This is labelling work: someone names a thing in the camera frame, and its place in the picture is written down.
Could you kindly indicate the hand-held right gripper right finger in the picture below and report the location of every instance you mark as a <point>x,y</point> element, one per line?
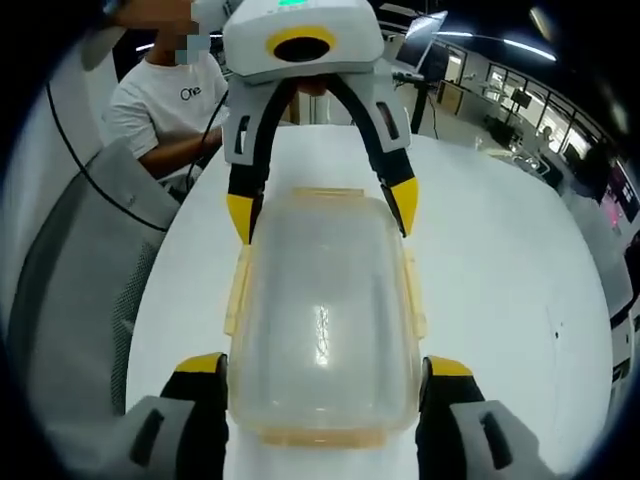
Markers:
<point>450,430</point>

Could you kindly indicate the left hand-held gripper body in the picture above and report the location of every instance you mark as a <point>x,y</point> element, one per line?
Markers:
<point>250,45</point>

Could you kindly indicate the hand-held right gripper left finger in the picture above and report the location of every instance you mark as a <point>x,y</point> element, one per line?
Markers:
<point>190,425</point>

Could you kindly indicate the clear plastic container lid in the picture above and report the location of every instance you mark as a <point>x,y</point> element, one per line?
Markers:
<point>325,280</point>

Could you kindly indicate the black stand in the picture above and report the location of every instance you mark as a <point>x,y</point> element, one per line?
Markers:
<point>420,100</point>

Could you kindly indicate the open laptop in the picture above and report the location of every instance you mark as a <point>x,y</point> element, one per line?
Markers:
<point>417,42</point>

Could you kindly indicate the small black monitor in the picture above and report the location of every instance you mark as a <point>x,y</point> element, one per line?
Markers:
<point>520,98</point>

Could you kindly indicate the grey office chair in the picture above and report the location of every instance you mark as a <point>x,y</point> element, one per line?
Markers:
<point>75,280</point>

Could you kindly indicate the white equipment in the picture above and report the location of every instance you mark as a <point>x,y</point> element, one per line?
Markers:
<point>625,345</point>

